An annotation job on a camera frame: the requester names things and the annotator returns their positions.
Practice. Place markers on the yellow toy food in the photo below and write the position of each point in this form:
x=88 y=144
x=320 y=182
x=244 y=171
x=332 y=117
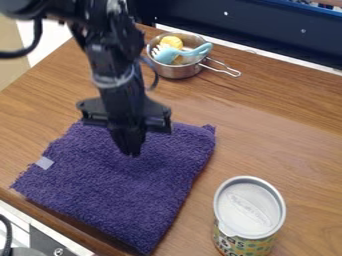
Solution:
x=172 y=42

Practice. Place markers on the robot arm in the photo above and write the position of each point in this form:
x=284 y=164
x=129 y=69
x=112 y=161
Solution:
x=107 y=36

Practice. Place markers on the purple cloth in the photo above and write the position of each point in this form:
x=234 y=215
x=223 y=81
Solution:
x=124 y=180

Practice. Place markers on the patterned can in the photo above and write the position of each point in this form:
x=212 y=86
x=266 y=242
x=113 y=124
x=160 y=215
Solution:
x=248 y=216

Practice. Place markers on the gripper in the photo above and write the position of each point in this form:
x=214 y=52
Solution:
x=120 y=105

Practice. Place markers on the silver pot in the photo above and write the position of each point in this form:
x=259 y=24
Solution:
x=180 y=65

